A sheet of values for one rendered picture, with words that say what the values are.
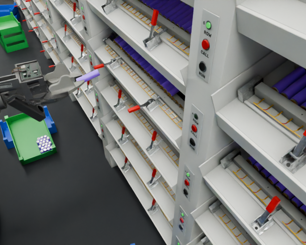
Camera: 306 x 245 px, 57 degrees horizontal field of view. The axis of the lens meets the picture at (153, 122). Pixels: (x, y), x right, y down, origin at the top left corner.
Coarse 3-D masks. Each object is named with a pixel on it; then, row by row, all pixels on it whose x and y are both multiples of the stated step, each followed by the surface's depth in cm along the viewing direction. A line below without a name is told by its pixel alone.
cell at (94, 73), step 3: (90, 72) 76; (93, 72) 76; (96, 72) 76; (84, 75) 76; (87, 75) 76; (90, 75) 76; (93, 75) 76; (96, 75) 76; (78, 78) 76; (81, 78) 76; (84, 78) 76; (87, 78) 76; (90, 78) 76
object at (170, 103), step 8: (112, 48) 104; (120, 56) 100; (120, 64) 99; (128, 64) 96; (136, 72) 92; (144, 80) 88; (144, 88) 88; (152, 88) 85; (160, 96) 82; (168, 96) 81; (168, 104) 80; (176, 112) 77
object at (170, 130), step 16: (112, 32) 110; (96, 48) 111; (128, 80) 95; (144, 96) 88; (176, 96) 84; (144, 112) 90; (160, 112) 82; (160, 128) 79; (176, 128) 77; (176, 144) 74
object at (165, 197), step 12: (108, 120) 137; (120, 120) 136; (120, 132) 132; (120, 144) 127; (132, 144) 125; (132, 156) 122; (144, 156) 120; (144, 168) 116; (144, 180) 113; (156, 180) 109; (156, 192) 108; (168, 192) 106; (168, 204) 104; (168, 216) 102
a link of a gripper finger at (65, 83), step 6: (60, 78) 70; (66, 78) 70; (54, 84) 71; (60, 84) 71; (66, 84) 72; (72, 84) 73; (78, 84) 74; (54, 90) 72; (60, 90) 72; (66, 90) 73; (72, 90) 73
